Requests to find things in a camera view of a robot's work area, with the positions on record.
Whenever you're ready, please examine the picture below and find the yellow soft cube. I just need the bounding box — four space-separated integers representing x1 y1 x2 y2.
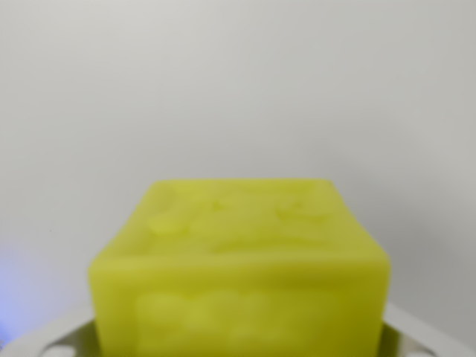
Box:
87 178 391 357

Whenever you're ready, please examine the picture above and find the black grey gripper right finger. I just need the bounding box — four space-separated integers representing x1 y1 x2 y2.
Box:
378 300 476 357

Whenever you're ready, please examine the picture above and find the black grey gripper left finger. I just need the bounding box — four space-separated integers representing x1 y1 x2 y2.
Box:
0 305 103 357

